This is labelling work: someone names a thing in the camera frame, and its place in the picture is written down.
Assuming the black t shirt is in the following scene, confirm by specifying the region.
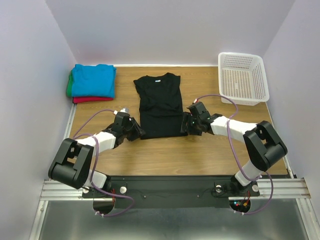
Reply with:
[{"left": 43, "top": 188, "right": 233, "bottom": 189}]
[{"left": 133, "top": 72, "right": 188, "bottom": 140}]

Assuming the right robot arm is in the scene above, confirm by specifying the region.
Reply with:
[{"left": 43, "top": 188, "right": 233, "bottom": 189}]
[{"left": 180, "top": 101, "right": 288, "bottom": 195}]

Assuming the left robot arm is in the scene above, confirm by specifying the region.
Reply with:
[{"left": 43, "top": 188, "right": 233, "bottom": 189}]
[{"left": 48, "top": 111, "right": 145, "bottom": 200}]

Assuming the red folded t shirt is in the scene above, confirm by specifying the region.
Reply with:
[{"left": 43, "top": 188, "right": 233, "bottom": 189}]
[{"left": 72, "top": 96, "right": 113, "bottom": 104}]

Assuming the blue folded t shirt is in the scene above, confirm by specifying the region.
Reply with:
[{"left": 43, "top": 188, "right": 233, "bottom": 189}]
[{"left": 71, "top": 64, "right": 117, "bottom": 99}]

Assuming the white plastic basket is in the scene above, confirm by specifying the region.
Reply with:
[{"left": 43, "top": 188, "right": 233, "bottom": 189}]
[{"left": 218, "top": 52, "right": 270, "bottom": 106}]

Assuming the green folded t shirt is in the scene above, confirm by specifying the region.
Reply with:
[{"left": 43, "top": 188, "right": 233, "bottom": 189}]
[{"left": 66, "top": 71, "right": 74, "bottom": 98}]

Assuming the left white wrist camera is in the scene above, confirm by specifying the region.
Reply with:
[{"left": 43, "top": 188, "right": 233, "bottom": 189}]
[{"left": 113, "top": 107, "right": 130, "bottom": 116}]

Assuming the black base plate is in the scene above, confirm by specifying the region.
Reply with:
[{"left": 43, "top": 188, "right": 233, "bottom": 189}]
[{"left": 82, "top": 174, "right": 261, "bottom": 210}]

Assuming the aluminium frame rail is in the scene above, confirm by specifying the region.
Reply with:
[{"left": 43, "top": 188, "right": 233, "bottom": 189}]
[{"left": 40, "top": 178, "right": 311, "bottom": 201}]

